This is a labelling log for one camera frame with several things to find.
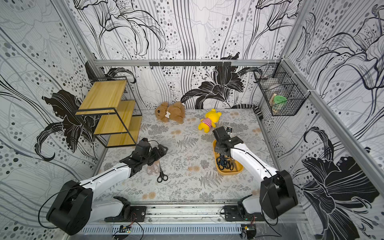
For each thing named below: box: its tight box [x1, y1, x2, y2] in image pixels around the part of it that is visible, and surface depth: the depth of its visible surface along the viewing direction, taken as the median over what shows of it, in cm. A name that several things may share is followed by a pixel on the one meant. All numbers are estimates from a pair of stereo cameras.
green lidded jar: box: [272, 95, 288, 112], surface depth 80 cm
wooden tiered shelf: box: [74, 76, 143, 148], surface depth 88 cm
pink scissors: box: [147, 159, 160, 176], surface depth 90 cm
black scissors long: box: [157, 161, 169, 183], surface depth 87 cm
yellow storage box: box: [213, 139, 244, 176], surface depth 88 cm
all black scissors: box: [216, 153, 228, 170], surface depth 90 cm
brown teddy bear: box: [155, 101, 186, 124], surface depth 110 cm
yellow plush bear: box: [198, 108, 222, 134], surface depth 106 cm
